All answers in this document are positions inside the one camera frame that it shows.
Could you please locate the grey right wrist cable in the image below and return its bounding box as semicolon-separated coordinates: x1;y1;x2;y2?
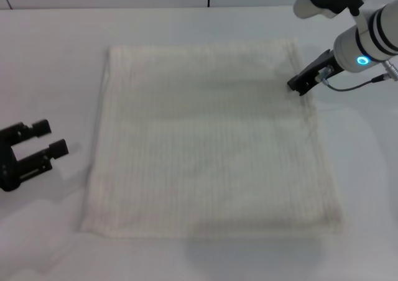
315;60;398;93

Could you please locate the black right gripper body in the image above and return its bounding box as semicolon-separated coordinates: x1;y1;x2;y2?
318;48;345;78

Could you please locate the white ribbed towel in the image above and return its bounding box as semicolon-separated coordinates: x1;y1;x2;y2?
76;37;345;236

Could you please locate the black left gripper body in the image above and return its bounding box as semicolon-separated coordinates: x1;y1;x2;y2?
0;121;53;193

